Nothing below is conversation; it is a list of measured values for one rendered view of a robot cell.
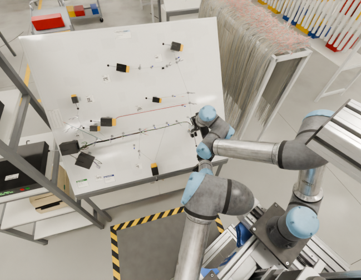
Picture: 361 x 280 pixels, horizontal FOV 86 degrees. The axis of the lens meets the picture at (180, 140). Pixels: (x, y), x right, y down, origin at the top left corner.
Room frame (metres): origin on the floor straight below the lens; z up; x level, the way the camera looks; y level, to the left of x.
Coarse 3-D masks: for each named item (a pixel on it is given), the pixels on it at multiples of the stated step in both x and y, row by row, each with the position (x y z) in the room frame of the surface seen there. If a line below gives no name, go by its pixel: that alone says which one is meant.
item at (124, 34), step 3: (120, 30) 1.23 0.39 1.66; (123, 30) 1.23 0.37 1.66; (126, 30) 1.24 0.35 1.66; (129, 30) 1.24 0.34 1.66; (114, 33) 1.21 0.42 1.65; (117, 33) 1.21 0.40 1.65; (120, 33) 1.22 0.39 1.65; (123, 33) 1.22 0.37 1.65; (126, 33) 1.22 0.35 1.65; (129, 33) 1.23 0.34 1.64; (117, 36) 1.20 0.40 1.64; (120, 36) 1.21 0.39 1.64; (123, 36) 1.21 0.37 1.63; (126, 36) 1.21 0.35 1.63; (129, 36) 1.22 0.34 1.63
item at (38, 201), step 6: (60, 168) 0.71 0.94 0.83; (60, 174) 0.66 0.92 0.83; (66, 174) 0.71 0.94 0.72; (60, 180) 0.61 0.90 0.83; (66, 180) 0.66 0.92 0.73; (60, 186) 0.56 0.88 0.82; (66, 186) 0.61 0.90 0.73; (66, 192) 0.55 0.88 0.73; (30, 198) 0.46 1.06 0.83; (36, 198) 0.46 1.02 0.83; (42, 198) 0.47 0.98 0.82; (48, 198) 0.47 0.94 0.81; (54, 198) 0.48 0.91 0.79; (36, 204) 0.43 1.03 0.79; (42, 204) 0.44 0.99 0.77; (48, 204) 0.45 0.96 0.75; (54, 204) 0.45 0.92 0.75; (60, 204) 0.46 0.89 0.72; (66, 204) 0.47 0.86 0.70; (36, 210) 0.41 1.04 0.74; (42, 210) 0.41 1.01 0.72; (48, 210) 0.42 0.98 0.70
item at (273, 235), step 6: (276, 216) 0.29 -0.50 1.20; (270, 222) 0.26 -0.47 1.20; (276, 222) 0.25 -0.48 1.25; (270, 228) 0.24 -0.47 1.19; (276, 228) 0.22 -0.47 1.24; (270, 234) 0.21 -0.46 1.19; (276, 234) 0.20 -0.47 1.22; (282, 234) 0.19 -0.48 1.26; (270, 240) 0.19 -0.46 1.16; (276, 240) 0.18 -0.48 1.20; (282, 240) 0.18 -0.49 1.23; (288, 240) 0.17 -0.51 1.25; (282, 246) 0.16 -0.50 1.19; (288, 246) 0.16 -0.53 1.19; (294, 246) 0.16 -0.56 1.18
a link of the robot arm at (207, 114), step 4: (204, 108) 0.65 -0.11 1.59; (208, 108) 0.65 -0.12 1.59; (212, 108) 0.65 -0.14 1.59; (200, 112) 0.64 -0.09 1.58; (204, 112) 0.63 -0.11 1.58; (208, 112) 0.63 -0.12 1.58; (212, 112) 0.64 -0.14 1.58; (200, 116) 0.63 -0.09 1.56; (204, 116) 0.62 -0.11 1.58; (208, 116) 0.62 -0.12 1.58; (212, 116) 0.62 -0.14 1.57; (216, 116) 0.64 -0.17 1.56; (200, 120) 0.64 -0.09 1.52; (204, 120) 0.62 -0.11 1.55; (208, 120) 0.61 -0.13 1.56; (212, 120) 0.62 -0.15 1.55; (204, 124) 0.65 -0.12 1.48; (208, 124) 0.61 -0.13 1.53
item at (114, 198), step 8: (144, 184) 0.65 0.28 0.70; (152, 184) 0.67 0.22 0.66; (112, 192) 0.58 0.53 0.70; (120, 192) 0.59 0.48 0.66; (128, 192) 0.61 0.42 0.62; (136, 192) 0.63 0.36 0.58; (144, 192) 0.65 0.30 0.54; (152, 192) 0.67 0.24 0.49; (96, 200) 0.53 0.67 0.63; (104, 200) 0.55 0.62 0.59; (112, 200) 0.57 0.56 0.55; (120, 200) 0.58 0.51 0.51; (128, 200) 0.60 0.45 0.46; (136, 200) 0.62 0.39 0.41; (104, 208) 0.53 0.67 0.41
